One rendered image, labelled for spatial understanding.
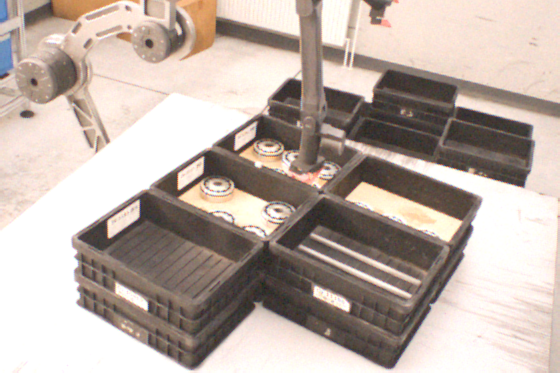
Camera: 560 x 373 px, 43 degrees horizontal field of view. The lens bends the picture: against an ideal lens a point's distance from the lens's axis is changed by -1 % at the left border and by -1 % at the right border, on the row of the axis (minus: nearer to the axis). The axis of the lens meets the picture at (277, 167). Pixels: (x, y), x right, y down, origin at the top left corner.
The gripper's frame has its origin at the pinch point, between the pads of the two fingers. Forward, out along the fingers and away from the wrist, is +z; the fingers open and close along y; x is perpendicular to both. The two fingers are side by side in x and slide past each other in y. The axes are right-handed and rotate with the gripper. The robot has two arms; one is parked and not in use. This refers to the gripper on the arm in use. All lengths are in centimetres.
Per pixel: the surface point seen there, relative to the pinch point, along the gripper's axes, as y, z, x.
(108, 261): -69, -5, 11
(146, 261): -55, 5, 13
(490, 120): 176, 40, -3
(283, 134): 18.8, -2.0, 21.6
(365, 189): 18.1, 3.9, -12.3
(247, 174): -10.7, -2.5, 14.0
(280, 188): -9.7, -2.5, 2.2
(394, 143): 128, 47, 26
